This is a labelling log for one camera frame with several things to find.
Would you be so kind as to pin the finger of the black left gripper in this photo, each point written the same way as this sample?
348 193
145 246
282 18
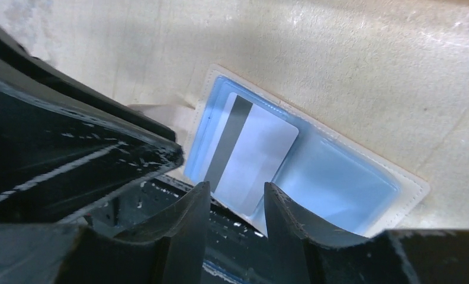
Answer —
59 156
15 55

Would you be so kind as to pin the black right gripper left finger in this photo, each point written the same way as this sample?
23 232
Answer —
169 247

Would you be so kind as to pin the silver card with stripe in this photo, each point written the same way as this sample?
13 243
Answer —
248 146

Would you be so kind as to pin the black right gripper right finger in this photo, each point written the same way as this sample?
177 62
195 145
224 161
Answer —
308 249

